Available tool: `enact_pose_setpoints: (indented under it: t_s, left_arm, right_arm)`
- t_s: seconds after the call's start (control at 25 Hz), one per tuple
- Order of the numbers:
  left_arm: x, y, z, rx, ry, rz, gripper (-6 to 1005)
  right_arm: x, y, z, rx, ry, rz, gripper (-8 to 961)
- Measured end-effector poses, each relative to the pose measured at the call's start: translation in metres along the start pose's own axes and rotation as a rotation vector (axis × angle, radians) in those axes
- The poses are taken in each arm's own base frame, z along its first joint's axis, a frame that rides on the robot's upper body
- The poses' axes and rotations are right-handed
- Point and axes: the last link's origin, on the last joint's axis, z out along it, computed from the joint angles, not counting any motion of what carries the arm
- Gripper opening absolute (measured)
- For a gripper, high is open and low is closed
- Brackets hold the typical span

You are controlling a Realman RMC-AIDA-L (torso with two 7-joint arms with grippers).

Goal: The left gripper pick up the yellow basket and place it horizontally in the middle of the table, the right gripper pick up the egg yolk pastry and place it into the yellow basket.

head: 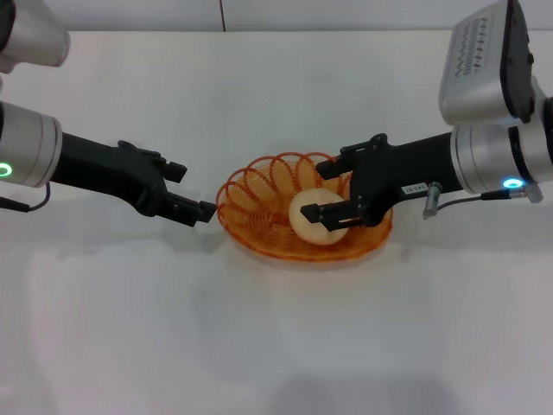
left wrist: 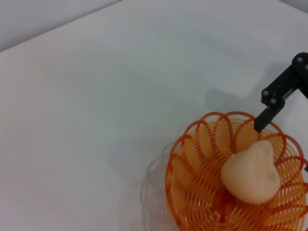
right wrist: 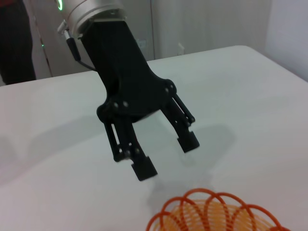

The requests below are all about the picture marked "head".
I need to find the orange wire basket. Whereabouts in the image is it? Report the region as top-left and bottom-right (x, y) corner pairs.
(215, 150), (394, 263)

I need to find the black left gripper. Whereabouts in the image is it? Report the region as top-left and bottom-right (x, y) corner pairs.
(46, 131), (218, 227)

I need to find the right gripper cable with plug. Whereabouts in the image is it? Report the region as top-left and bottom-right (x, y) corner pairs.
(422, 181), (544, 220)

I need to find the left gripper dark cable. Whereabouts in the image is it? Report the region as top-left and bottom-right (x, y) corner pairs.
(0, 182), (54, 214)

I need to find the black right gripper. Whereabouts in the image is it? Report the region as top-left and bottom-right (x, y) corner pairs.
(300, 131), (460, 232)

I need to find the round beige bread roll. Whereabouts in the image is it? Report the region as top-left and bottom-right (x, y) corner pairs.
(288, 188), (350, 246)

